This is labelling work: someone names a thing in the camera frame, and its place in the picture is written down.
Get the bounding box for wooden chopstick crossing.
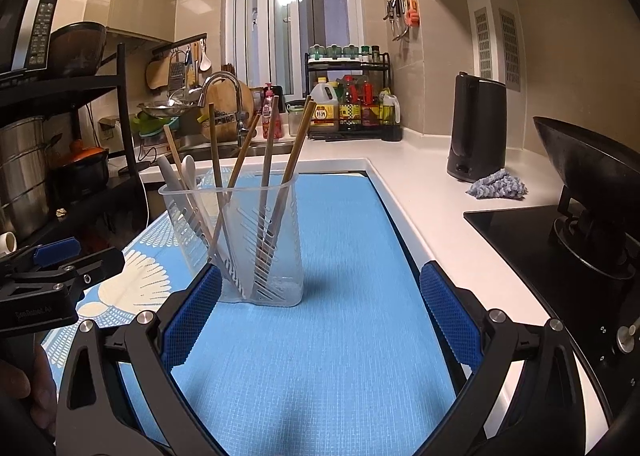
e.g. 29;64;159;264
163;125;213;256

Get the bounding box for wooden chopstick of group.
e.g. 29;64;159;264
252;94;280;282

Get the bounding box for white ceramic spoon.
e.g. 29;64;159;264
181;155;198;196

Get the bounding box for fork with white handle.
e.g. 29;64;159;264
156;156;202;239

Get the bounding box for chrome kitchen faucet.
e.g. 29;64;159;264
198;64;254;142

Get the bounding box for person's hand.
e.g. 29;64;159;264
1;344;58;436

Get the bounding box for steel stock pot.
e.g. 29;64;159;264
1;117;49;239

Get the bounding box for black metal shelf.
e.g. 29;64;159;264
1;44;148;247

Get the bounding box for clear plastic utensil cup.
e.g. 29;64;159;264
160;166;304;308

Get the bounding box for black induction cooktop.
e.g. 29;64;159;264
463;206;639;421

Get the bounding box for blue patterned table mat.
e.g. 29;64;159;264
41;169;501;456

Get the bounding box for pink dish soap bottle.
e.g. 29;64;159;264
262;84;283;140

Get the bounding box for dark bowl on shelf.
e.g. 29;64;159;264
47;22;107;78

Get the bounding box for blue grey dish cloth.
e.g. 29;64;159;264
466;168;528;201

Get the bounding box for yellow oil jug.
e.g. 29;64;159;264
309;76;340;133

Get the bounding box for black wok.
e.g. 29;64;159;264
534;116;639;261

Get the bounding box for microwave oven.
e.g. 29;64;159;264
1;0;58;78

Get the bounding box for black condiment rack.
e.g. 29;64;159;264
304;46;402;142

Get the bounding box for black electric kettle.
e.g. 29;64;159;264
447;72;506;183

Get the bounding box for hanging utensils on wall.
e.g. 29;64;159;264
383;0;420;42

